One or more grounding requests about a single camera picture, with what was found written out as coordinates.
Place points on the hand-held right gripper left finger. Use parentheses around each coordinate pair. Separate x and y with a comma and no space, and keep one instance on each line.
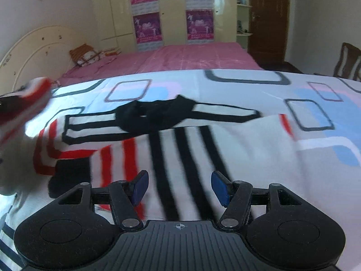
(140,187)

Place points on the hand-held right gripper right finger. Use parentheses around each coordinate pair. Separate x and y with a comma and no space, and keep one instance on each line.
(221,187)

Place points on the black red white striped sweater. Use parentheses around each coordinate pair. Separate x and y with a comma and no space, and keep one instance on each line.
(180,158)

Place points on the white bedsheet with square print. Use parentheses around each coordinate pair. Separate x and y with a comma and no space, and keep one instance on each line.
(248,90)

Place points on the pink bedsheet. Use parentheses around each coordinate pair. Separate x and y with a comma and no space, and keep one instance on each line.
(180,59)

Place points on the red yellow striped cloth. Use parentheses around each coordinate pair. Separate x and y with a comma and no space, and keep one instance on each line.
(111,52)

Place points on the orange plaid pillow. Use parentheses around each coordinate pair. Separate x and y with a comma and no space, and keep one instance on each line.
(84,55)

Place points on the cream curved headboard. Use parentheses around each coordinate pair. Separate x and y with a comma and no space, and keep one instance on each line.
(36,48)

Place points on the brown wooden door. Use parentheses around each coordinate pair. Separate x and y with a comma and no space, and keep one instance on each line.
(268,19)

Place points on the cream wardrobe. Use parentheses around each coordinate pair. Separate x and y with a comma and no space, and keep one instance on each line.
(172,14)

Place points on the brown wooden chair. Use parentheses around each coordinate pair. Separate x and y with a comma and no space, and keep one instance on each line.
(348,62)

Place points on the cream wall shelf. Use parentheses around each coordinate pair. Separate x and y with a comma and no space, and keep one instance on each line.
(242,11)

